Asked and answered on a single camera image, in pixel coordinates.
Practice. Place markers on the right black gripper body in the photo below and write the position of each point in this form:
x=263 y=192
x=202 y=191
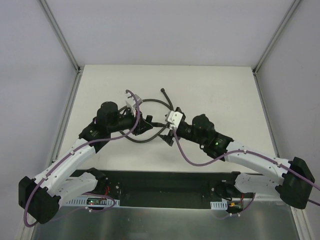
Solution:
x=184 y=130

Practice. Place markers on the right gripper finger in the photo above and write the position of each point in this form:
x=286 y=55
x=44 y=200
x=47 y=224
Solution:
x=178 y=110
x=168 y=138

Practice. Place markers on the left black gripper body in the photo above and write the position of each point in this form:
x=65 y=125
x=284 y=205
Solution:
x=139 y=124

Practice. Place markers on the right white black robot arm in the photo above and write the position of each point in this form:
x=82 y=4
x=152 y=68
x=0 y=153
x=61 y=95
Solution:
x=290 y=180

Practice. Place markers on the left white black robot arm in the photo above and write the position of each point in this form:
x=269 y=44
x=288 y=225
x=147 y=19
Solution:
x=43 y=196

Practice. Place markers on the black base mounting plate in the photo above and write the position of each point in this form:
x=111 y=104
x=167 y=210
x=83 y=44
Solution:
x=177 y=190

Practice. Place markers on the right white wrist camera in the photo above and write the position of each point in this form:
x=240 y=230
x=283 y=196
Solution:
x=173 y=119

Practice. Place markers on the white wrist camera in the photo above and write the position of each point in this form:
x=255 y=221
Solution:
x=131 y=103
x=173 y=119

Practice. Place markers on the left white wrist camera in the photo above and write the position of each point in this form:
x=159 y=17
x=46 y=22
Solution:
x=131 y=103

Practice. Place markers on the left aluminium frame post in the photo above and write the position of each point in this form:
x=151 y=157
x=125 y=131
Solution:
x=59 y=34

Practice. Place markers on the aluminium frame post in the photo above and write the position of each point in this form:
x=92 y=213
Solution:
x=276 y=35
x=59 y=34

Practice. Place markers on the right white cable duct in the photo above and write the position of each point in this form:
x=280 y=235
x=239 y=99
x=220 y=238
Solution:
x=219 y=205

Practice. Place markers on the white cable duct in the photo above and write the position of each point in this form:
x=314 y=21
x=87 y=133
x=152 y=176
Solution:
x=219 y=205
x=84 y=201

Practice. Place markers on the left white cable duct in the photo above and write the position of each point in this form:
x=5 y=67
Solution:
x=84 y=201

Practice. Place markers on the right aluminium frame post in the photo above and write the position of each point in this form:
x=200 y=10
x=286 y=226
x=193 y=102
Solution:
x=276 y=35

